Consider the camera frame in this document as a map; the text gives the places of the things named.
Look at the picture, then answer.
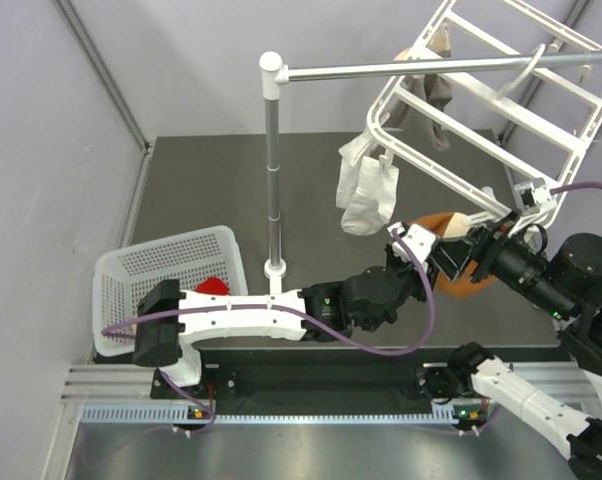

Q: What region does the slotted grey cable duct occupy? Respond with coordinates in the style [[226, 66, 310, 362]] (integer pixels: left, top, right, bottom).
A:
[[81, 404, 487, 425]]

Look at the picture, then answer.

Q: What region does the grey beige sock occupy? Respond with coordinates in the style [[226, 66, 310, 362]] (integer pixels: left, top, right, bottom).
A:
[[386, 21, 453, 151]]

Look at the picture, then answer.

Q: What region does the dark grey table mat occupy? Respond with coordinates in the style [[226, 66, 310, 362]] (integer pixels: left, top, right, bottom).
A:
[[132, 131, 556, 347]]

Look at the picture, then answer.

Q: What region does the red sock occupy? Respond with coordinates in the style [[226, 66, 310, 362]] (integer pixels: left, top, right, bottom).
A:
[[194, 277, 230, 296]]

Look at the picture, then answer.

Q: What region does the white clip sock hanger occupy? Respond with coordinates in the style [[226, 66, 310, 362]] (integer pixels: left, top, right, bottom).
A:
[[366, 1, 602, 230]]

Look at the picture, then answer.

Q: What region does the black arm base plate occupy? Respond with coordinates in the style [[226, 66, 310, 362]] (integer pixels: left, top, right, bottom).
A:
[[151, 363, 470, 409]]

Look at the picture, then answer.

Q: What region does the orange beige sock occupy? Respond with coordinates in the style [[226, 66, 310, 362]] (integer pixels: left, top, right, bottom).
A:
[[412, 212, 497, 299]]

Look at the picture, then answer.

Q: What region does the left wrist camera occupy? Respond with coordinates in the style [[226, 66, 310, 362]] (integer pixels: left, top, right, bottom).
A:
[[387, 222, 439, 265]]

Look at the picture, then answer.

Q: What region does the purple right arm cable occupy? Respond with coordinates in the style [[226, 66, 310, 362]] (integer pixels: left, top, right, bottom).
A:
[[550, 180, 602, 209]]

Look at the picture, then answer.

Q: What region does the white perforated plastic basket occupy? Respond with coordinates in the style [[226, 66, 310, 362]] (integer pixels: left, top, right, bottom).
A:
[[92, 226, 248, 357]]

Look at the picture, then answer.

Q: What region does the white sock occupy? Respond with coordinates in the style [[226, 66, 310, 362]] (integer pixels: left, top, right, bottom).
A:
[[336, 155, 399, 236], [335, 130, 382, 211]]

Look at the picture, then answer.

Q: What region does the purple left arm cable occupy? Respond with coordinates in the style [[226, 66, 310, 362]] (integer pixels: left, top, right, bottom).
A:
[[100, 232, 438, 436]]

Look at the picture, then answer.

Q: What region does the metal drying rack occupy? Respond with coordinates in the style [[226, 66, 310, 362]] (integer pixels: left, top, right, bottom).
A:
[[259, 44, 602, 294]]

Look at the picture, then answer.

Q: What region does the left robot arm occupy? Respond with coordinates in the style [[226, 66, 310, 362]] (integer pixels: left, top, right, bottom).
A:
[[121, 230, 476, 397]]

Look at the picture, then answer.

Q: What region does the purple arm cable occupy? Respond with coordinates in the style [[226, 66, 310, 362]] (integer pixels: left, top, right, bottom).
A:
[[100, 232, 438, 436], [550, 180, 602, 209]]

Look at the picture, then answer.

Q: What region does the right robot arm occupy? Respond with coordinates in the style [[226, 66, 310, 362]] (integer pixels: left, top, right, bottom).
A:
[[427, 214, 602, 479]]

